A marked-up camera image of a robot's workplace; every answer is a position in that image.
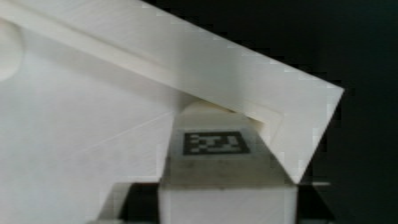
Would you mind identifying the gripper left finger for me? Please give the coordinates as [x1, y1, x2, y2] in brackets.
[86, 181, 161, 224]

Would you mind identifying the white square tabletop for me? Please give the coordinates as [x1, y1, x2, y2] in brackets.
[0, 0, 342, 224]

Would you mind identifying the white leg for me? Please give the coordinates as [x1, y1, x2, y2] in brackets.
[157, 101, 298, 224]

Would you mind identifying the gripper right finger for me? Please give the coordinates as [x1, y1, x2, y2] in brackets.
[294, 184, 335, 224]

